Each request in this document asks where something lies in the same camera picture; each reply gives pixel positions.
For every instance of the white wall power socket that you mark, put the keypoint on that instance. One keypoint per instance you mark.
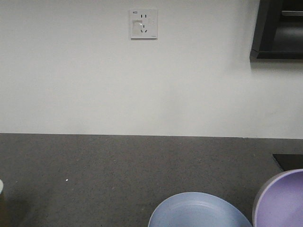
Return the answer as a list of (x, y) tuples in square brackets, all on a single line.
[(143, 24)]

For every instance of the black cooktop corner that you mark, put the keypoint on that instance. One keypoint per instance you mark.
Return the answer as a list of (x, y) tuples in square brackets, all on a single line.
[(289, 161)]

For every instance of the purple plastic bowl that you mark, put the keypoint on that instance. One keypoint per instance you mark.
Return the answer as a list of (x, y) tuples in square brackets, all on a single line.
[(279, 202)]

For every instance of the light blue plastic plate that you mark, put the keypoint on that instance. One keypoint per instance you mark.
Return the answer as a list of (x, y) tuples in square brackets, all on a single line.
[(197, 209)]

